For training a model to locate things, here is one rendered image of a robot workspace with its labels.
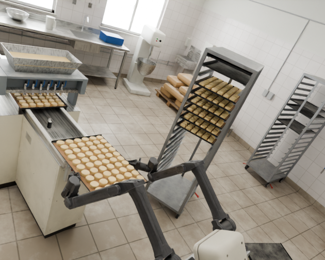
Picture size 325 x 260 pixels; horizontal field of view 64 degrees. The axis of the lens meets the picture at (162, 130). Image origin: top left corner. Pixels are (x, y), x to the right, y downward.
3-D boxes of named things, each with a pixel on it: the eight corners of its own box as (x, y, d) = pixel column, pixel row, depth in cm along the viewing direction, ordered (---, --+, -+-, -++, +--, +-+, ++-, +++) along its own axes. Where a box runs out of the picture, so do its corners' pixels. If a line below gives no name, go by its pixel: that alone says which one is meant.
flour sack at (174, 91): (161, 87, 589) (163, 81, 582) (174, 88, 616) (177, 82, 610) (180, 103, 545) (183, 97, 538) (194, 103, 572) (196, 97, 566)
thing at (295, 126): (293, 119, 443) (294, 119, 442) (314, 133, 418) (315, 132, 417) (276, 119, 404) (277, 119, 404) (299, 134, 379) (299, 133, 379)
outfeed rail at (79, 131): (10, 55, 304) (11, 50, 301) (13, 56, 306) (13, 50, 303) (99, 161, 199) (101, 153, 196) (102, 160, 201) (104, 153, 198)
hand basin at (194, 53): (197, 88, 647) (216, 46, 598) (186, 87, 625) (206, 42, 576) (175, 72, 712) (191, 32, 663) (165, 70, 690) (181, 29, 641)
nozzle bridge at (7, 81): (-16, 95, 219) (-14, 57, 203) (65, 94, 271) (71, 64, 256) (-4, 115, 201) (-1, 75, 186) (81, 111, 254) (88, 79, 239)
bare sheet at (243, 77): (245, 85, 218) (245, 83, 218) (203, 65, 228) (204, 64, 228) (253, 77, 270) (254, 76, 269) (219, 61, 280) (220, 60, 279)
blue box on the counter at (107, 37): (104, 42, 502) (106, 35, 495) (98, 36, 520) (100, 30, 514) (122, 46, 527) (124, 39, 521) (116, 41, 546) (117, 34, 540)
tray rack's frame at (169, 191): (177, 221, 287) (260, 72, 208) (140, 195, 300) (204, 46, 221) (195, 192, 342) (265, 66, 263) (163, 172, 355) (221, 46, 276)
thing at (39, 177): (13, 187, 253) (22, 108, 213) (48, 178, 278) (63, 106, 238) (42, 243, 216) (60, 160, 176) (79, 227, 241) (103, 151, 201)
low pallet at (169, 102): (153, 93, 618) (155, 88, 613) (178, 95, 669) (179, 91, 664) (182, 119, 542) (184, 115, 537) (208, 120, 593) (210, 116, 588)
